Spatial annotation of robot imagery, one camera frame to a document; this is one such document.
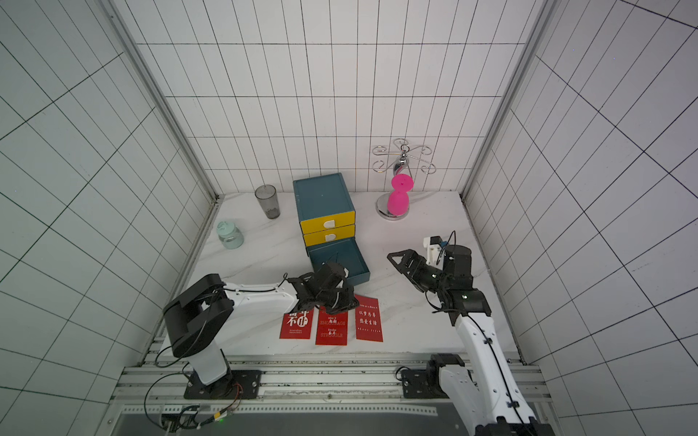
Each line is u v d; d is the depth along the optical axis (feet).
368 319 2.72
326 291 2.28
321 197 2.97
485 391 1.37
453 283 1.90
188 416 3.57
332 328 2.73
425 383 2.38
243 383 2.38
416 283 2.19
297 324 2.73
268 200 3.39
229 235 3.20
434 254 2.28
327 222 2.80
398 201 3.10
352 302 2.47
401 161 3.06
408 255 2.19
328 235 2.96
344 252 3.17
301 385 2.44
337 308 2.46
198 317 1.51
